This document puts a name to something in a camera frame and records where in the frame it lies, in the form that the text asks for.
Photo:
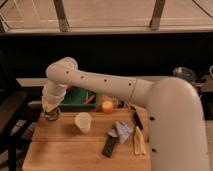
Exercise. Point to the black handled tool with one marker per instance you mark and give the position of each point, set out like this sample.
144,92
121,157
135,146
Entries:
136,117

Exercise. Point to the small dark object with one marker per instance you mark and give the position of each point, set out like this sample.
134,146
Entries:
120,104

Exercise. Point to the yellow banana peel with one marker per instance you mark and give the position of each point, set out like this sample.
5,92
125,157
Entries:
139,142

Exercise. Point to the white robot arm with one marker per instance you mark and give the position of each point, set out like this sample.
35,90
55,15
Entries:
177,137

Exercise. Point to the red pen in tray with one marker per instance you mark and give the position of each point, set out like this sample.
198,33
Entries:
90,99

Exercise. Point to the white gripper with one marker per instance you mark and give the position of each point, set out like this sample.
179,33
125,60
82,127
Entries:
52,95

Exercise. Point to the silver metal cup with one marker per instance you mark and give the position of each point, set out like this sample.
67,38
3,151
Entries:
52,112

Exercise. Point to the dark rectangular remote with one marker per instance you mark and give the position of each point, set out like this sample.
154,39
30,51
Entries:
109,146

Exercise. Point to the black chair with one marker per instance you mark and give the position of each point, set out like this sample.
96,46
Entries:
15,114

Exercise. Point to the green plastic tray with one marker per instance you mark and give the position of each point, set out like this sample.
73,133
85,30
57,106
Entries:
74,100

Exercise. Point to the metal pot with lid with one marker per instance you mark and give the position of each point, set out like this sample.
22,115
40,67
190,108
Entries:
184,73

